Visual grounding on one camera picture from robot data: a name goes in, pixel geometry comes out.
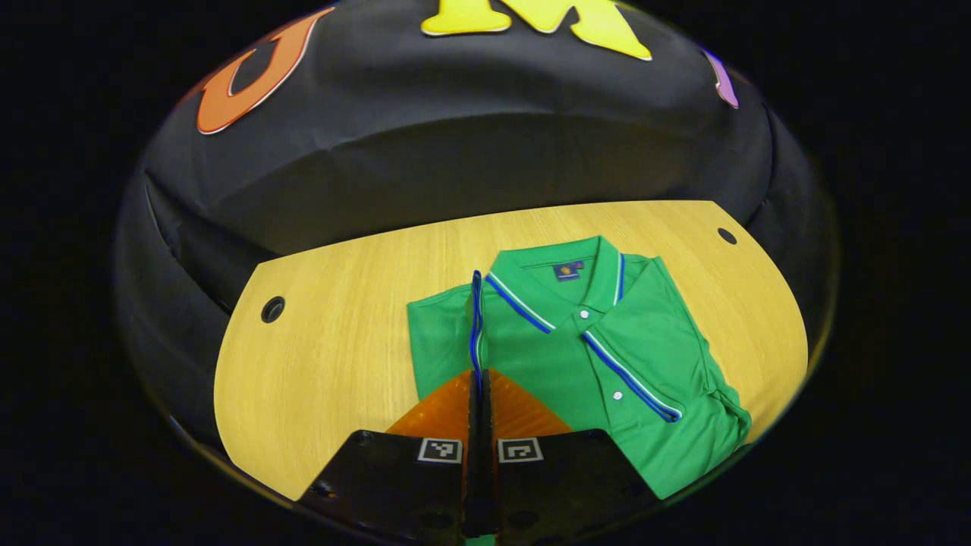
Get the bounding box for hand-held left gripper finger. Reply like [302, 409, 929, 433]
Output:
[482, 369, 661, 543]
[297, 369, 483, 543]

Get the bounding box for green polo T-shirt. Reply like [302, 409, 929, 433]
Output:
[406, 235, 753, 546]

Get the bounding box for black backdrop cloth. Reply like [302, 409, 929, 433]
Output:
[114, 0, 839, 456]

